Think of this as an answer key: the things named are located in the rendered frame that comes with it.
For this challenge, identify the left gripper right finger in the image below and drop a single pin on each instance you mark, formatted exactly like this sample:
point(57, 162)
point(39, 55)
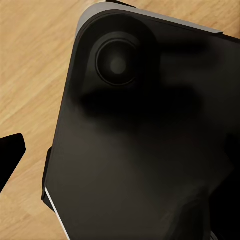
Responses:
point(232, 149)

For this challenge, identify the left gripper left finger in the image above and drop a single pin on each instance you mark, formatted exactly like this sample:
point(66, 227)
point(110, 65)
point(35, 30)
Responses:
point(12, 149)

